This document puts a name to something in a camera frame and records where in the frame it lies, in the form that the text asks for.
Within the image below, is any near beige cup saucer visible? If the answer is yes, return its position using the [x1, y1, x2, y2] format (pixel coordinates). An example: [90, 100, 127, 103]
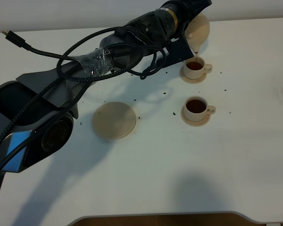
[181, 108, 210, 127]

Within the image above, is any beige cup saucer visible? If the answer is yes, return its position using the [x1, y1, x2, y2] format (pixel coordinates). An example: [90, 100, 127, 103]
[180, 66, 207, 84]
[181, 108, 210, 127]

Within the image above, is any large beige teapot saucer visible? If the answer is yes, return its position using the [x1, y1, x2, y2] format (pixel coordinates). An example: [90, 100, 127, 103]
[92, 102, 136, 140]

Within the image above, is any beige teacup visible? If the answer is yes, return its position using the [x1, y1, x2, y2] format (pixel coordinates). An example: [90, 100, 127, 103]
[183, 56, 213, 80]
[183, 96, 216, 122]

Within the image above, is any near beige teacup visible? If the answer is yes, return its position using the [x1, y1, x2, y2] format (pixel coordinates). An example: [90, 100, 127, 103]
[183, 96, 216, 122]

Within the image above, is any far beige teacup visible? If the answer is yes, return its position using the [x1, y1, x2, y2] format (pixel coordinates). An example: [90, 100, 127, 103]
[183, 56, 213, 80]

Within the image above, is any far beige cup saucer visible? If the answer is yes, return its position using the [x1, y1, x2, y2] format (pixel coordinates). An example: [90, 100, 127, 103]
[180, 66, 207, 84]

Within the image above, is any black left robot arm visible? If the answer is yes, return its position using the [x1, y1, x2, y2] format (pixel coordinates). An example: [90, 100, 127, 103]
[0, 0, 212, 189]

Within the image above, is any beige ceramic teapot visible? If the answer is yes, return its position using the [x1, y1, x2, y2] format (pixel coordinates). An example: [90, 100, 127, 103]
[185, 13, 210, 54]

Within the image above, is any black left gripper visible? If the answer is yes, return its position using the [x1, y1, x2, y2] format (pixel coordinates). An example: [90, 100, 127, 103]
[172, 0, 212, 38]

